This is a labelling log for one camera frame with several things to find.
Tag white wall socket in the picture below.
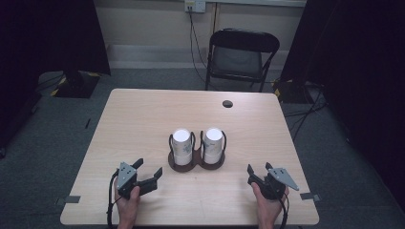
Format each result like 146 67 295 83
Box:
183 0 207 14

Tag grey tape strip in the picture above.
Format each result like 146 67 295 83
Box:
299 192 322 202
54 195 82 206

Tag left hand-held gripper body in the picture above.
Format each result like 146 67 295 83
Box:
116 161 140 200

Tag person's right hand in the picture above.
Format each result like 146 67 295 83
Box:
250 181 290 223

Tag hand-held gripper black cable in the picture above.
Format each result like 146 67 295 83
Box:
106 169 123 229
277 192 290 229

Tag dark brown double cup holder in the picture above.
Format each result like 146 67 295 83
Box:
167 130 228 174

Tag thin dark wall cable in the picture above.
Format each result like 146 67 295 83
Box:
211 2 220 34

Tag person's left hand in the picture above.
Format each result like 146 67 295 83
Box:
114 185 141 223

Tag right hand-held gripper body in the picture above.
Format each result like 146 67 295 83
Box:
260 167 301 201

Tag black floor cables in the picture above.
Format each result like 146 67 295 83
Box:
282 83 330 142

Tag black curtain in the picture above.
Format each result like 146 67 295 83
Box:
280 0 405 213
0 0 112 151

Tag black folding chair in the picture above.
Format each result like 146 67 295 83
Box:
204 28 281 94

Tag stack of white paper cups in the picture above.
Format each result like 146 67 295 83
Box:
172 128 193 167
202 127 224 165

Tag left hand-held gripper black cable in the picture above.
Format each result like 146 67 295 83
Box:
106 169 123 229

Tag black stand base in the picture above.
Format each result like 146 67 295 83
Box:
272 78 319 105
50 70 102 99

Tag black power cable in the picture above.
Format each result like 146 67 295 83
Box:
188 9 212 84

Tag right hand-held gripper black cable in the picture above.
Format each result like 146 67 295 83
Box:
277 192 290 229

